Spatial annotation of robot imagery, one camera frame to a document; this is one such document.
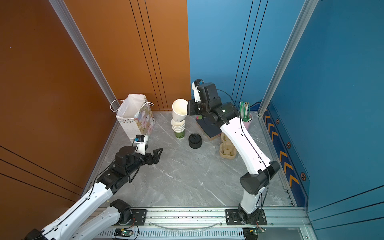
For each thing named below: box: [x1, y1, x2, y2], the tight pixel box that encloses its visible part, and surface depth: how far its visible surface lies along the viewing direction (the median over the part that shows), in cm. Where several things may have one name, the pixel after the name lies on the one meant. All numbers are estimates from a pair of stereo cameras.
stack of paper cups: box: [171, 118, 186, 140], surface depth 96 cm
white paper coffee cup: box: [172, 98, 189, 122], surface depth 70 cm
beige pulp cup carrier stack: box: [219, 132, 237, 160], surface depth 96 cm
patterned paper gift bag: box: [110, 94, 156, 142], surface depth 93 cm
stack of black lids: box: [188, 133, 202, 149], surface depth 99 cm
